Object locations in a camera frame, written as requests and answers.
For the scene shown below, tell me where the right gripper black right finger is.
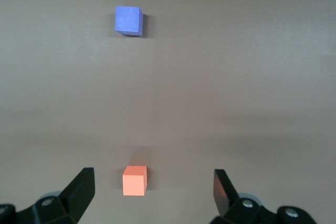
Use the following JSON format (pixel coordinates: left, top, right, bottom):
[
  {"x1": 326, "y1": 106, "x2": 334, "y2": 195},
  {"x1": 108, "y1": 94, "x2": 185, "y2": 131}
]
[{"x1": 209, "y1": 169, "x2": 279, "y2": 224}]

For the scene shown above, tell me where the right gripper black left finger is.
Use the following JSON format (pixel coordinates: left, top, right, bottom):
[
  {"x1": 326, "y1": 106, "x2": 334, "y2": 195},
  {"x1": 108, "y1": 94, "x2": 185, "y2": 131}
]
[{"x1": 15, "y1": 167, "x2": 96, "y2": 224}]

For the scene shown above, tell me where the orange foam block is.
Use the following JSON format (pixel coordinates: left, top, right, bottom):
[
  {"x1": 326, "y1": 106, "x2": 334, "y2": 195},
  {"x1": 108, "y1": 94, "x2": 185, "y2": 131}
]
[{"x1": 122, "y1": 165, "x2": 148, "y2": 197}]

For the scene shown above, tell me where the purple foam block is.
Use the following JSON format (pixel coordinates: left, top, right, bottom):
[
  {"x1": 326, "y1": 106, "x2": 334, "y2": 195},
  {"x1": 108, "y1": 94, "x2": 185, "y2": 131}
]
[{"x1": 114, "y1": 5, "x2": 144, "y2": 37}]

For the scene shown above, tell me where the brown table cover sheet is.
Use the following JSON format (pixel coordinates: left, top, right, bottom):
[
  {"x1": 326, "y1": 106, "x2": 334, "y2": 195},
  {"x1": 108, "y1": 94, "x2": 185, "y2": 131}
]
[{"x1": 0, "y1": 0, "x2": 336, "y2": 224}]

